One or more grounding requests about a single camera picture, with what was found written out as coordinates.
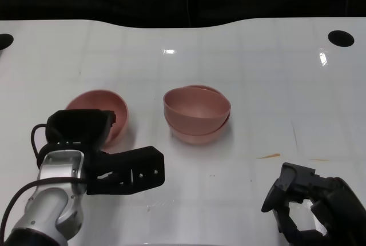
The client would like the pink plastic bowl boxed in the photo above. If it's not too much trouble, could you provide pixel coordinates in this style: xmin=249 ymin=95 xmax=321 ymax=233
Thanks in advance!
xmin=65 ymin=89 xmax=129 ymax=147
xmin=162 ymin=87 xmax=232 ymax=137
xmin=167 ymin=84 xmax=231 ymax=146

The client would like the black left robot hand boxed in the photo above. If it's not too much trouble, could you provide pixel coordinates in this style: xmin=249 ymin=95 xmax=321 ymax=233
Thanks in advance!
xmin=45 ymin=108 xmax=118 ymax=155

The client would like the black table cable hole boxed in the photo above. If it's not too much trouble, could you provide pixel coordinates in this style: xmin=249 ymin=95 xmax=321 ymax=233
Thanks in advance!
xmin=0 ymin=33 xmax=14 ymax=51
xmin=328 ymin=30 xmax=355 ymax=48

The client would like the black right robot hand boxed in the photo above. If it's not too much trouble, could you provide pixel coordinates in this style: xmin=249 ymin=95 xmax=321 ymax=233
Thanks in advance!
xmin=261 ymin=162 xmax=366 ymax=246

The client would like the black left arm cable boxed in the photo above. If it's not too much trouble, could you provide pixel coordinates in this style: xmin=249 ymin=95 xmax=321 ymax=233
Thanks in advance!
xmin=30 ymin=124 xmax=62 ymax=169
xmin=0 ymin=177 xmax=88 ymax=232

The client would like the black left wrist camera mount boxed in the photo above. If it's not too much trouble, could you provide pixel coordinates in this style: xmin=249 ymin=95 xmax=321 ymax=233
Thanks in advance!
xmin=85 ymin=145 xmax=165 ymax=196

